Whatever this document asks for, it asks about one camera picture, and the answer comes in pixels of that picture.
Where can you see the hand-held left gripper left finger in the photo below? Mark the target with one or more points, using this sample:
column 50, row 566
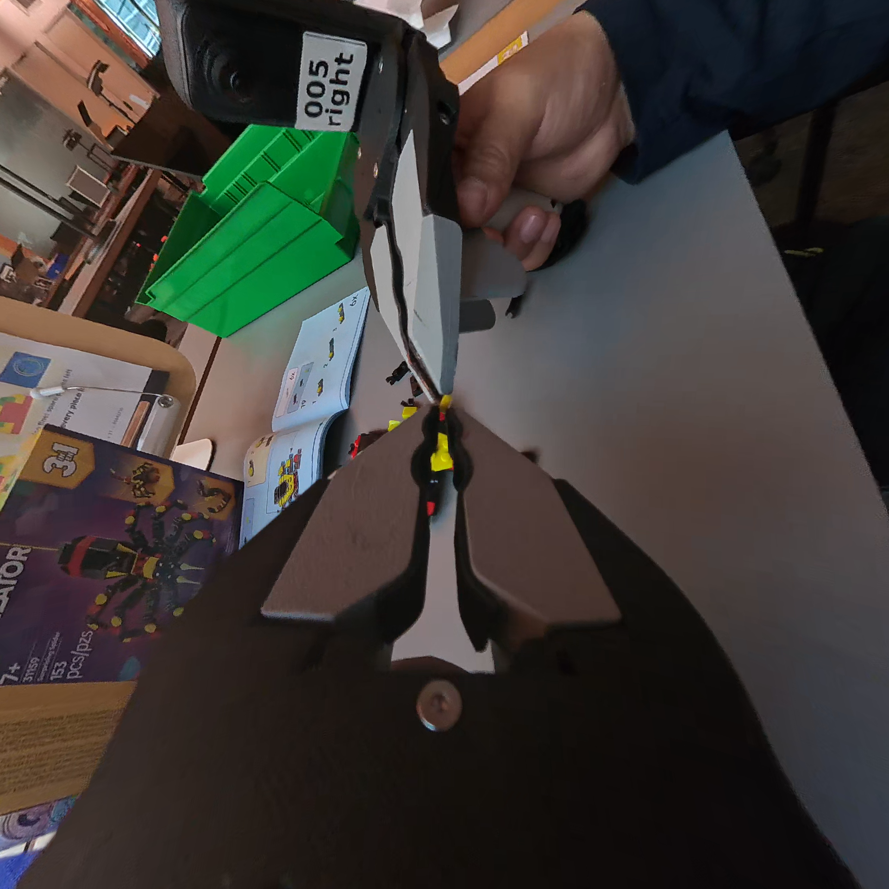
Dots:
column 347, row 535

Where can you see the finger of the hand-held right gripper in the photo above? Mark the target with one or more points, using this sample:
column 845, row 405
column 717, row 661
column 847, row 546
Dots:
column 430, row 292
column 383, row 271

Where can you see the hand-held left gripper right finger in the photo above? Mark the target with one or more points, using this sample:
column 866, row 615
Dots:
column 535, row 549

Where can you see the black yellow lego leg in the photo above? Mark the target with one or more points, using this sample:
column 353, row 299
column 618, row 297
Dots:
column 440, row 460

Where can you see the person's right forearm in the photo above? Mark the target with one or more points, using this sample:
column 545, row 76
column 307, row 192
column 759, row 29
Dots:
column 729, row 55

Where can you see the small black lego joint piece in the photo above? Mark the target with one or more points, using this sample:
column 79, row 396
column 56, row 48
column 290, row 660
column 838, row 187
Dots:
column 399, row 373

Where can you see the yellow black lego spider body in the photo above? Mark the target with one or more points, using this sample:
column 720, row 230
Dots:
column 364, row 443

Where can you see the open lego instruction booklet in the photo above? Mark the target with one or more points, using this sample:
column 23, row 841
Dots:
column 319, row 361

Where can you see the purple lego set box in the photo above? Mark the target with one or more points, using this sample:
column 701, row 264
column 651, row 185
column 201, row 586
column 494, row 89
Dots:
column 83, row 555

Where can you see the person's right hand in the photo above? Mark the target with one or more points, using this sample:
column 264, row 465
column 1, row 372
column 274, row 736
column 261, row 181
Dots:
column 549, row 118

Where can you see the large green plastic bin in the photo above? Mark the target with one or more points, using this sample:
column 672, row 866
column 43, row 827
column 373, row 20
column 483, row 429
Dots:
column 250, row 271

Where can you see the light wooden side table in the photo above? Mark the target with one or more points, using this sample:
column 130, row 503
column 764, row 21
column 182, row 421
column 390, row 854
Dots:
column 180, row 368

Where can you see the printed white paper sheet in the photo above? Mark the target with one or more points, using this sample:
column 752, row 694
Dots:
column 90, row 375

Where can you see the colourful brick picture sheet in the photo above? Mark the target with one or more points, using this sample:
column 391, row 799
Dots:
column 14, row 430

